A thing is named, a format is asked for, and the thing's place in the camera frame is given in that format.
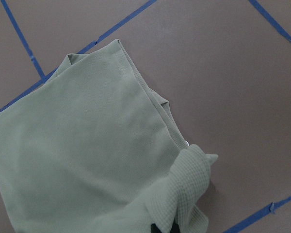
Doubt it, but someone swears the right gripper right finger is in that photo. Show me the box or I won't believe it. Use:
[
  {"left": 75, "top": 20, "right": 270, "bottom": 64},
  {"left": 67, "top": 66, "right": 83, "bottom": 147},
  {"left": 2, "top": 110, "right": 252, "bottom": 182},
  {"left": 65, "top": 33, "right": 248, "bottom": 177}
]
[{"left": 170, "top": 220, "right": 180, "bottom": 233}]

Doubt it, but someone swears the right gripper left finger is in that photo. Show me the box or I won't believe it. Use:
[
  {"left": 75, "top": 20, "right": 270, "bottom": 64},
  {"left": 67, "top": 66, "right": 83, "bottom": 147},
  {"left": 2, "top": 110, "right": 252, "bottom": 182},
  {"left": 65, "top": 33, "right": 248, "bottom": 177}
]
[{"left": 150, "top": 223, "right": 161, "bottom": 233}]

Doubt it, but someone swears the green long-sleeve shirt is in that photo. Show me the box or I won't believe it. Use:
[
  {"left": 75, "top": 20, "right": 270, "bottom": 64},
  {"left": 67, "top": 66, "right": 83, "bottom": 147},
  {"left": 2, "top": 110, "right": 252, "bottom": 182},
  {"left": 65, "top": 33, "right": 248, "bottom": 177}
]
[{"left": 0, "top": 39, "right": 217, "bottom": 233}]

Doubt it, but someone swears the brown paper table mat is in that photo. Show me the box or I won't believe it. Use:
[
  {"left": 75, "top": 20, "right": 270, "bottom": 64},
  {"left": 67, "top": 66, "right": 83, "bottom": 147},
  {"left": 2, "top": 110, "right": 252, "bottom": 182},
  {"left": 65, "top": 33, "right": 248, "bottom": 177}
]
[{"left": 0, "top": 0, "right": 291, "bottom": 233}]

